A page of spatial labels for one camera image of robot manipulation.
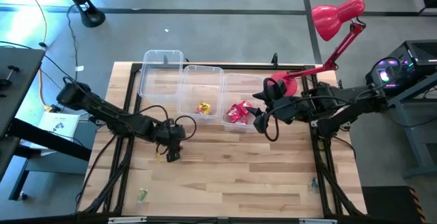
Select black metal table frame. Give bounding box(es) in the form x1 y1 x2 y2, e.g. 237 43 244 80
75 61 368 224

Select red desk lamp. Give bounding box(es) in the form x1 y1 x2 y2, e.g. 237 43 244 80
271 0 367 97

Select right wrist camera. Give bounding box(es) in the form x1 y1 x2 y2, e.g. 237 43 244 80
253 113 271 135

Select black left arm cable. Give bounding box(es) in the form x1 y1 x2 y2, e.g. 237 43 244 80
135 104 198 156

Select green candy packet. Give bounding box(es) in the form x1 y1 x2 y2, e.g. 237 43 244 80
309 177 320 195
137 188 149 205

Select black computer with lights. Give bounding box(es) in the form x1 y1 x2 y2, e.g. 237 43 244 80
365 39 437 94

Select black box hazard stripes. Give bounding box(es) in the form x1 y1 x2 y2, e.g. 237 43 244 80
361 185 427 224

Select black floor cable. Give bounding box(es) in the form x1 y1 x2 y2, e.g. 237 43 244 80
66 3 86 81

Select yellow red candy packet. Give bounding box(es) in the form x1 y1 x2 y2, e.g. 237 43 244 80
195 102 213 116

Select yellow floor cable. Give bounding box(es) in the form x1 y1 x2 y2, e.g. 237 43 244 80
38 68 54 112

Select grey metal cart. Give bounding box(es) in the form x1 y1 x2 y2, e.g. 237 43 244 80
380 72 437 180

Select white paper booklet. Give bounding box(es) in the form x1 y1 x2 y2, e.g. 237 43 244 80
37 111 80 139

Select clear plastic bin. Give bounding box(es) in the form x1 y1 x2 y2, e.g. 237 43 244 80
137 48 185 98
220 72 267 133
176 64 225 121

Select pale floor cable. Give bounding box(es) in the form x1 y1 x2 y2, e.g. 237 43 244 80
18 0 48 47

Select white edge bracket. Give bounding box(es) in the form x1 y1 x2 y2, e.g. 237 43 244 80
107 216 147 224
298 218 338 224

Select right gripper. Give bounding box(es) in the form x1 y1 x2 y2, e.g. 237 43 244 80
245 87 291 121

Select black side desk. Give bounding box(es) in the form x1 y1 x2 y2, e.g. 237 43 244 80
0 46 92 201

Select black floor stand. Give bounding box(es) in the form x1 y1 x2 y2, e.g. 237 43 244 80
56 0 106 29

